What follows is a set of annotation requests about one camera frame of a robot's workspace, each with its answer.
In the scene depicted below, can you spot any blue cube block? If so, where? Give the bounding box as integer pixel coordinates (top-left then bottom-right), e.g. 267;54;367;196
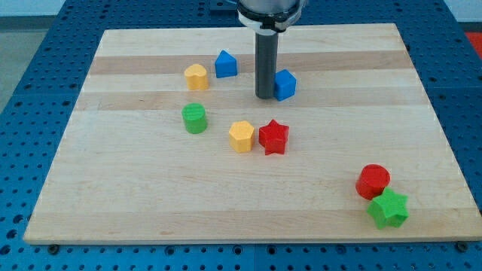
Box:
274;69;297;101

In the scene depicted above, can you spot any light wooden board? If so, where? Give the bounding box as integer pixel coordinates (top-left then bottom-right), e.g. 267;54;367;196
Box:
23;23;481;245

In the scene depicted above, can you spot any yellow heart block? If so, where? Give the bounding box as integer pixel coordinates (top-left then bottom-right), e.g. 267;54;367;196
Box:
184;64;209;90

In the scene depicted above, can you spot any green star block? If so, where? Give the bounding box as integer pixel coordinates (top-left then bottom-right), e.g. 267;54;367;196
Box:
367;188;410;230

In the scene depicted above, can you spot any red star block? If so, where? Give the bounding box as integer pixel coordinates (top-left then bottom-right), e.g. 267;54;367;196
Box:
258;119;289;155

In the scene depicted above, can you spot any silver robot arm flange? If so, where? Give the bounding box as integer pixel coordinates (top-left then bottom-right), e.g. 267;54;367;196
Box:
237;0;307;35

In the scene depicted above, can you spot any blue triangle block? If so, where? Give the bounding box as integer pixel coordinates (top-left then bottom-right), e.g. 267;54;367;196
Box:
215;50;238;78

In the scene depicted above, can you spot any yellow hexagon block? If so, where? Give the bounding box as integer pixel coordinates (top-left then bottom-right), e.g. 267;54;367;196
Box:
229;120;255;153

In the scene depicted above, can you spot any green cylinder block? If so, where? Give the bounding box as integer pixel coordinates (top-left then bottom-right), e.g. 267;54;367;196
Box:
182;103;207;134

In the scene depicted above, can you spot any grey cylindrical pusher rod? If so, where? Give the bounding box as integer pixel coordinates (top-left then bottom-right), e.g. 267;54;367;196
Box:
255;33;279;99

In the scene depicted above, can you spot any red cylinder block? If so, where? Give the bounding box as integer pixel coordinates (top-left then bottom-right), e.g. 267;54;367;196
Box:
355;164;391;200

